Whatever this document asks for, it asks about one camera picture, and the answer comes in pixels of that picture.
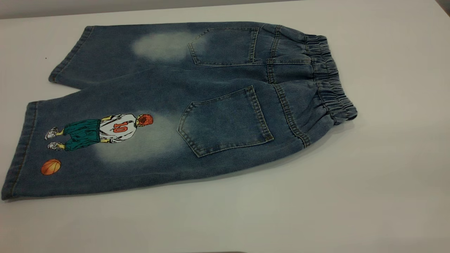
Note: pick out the blue denim jeans basketball print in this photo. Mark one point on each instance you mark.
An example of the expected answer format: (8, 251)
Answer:
(211, 80)

